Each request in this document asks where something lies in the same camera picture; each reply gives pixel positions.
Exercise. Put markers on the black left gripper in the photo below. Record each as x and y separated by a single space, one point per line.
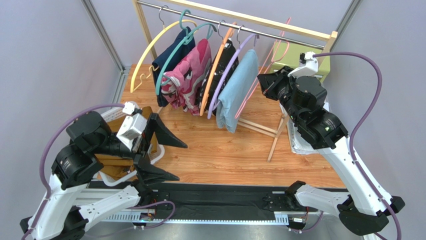
149 173

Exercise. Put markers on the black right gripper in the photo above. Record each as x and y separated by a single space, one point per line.
271 86

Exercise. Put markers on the pink wire hanger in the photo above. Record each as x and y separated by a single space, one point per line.
269 61

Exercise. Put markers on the brown trousers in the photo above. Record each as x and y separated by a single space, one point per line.
118 148

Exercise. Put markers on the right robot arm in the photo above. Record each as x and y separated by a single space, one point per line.
365 207

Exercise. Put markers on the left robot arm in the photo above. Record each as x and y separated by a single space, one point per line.
58 217

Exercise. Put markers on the orange hanger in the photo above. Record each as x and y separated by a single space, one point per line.
215 62

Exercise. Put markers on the purple hanger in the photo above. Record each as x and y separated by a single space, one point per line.
214 101

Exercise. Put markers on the yellow hanger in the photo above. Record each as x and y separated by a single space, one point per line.
136 80

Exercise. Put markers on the light blue garment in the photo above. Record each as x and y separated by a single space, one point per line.
236 90

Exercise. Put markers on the green drawer box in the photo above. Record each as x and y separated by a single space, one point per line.
291 59

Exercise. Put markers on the black patterned garment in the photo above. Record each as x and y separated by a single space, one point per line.
227 53

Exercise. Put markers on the white plastic basket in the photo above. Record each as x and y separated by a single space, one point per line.
120 170

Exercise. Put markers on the pink patterned garment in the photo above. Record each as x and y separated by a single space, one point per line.
182 85

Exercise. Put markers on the metal rack rod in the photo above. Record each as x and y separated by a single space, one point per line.
285 27

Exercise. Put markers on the wooden clothes rack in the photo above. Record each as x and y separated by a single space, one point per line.
275 134

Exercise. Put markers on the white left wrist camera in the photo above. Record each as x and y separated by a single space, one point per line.
131 124

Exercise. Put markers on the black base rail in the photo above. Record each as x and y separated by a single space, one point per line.
192 201

